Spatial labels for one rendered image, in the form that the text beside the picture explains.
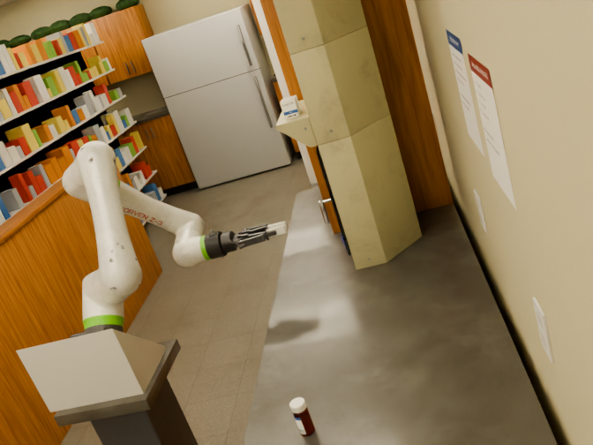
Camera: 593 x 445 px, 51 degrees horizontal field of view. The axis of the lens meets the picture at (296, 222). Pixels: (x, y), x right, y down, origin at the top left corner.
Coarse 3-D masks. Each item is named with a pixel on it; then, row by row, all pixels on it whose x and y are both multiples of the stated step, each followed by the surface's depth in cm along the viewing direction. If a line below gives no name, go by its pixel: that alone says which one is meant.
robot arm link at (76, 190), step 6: (66, 174) 213; (66, 180) 213; (72, 180) 211; (66, 186) 214; (72, 186) 213; (78, 186) 212; (84, 186) 212; (72, 192) 215; (78, 192) 215; (84, 192) 215; (78, 198) 218; (84, 198) 217
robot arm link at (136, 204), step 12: (120, 192) 220; (132, 192) 223; (132, 204) 223; (144, 204) 225; (156, 204) 228; (168, 204) 234; (132, 216) 227; (144, 216) 226; (156, 216) 227; (168, 216) 229; (180, 216) 231; (192, 216) 234; (168, 228) 231; (180, 228) 231; (192, 228) 231; (204, 228) 237
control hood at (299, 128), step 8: (304, 104) 220; (304, 112) 208; (280, 120) 209; (288, 120) 205; (296, 120) 201; (304, 120) 201; (280, 128) 202; (288, 128) 202; (296, 128) 202; (304, 128) 202; (296, 136) 203; (304, 136) 203; (312, 136) 203; (304, 144) 204; (312, 144) 204
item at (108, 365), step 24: (96, 336) 183; (120, 336) 184; (24, 360) 189; (48, 360) 188; (72, 360) 187; (96, 360) 186; (120, 360) 185; (144, 360) 194; (48, 384) 192; (72, 384) 191; (96, 384) 190; (120, 384) 189; (144, 384) 191; (48, 408) 196
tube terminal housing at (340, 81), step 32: (352, 32) 198; (320, 64) 194; (352, 64) 199; (320, 96) 198; (352, 96) 201; (384, 96) 210; (320, 128) 201; (352, 128) 202; (384, 128) 211; (352, 160) 205; (384, 160) 212; (352, 192) 209; (384, 192) 214; (352, 224) 214; (384, 224) 216; (416, 224) 226; (352, 256) 218; (384, 256) 217
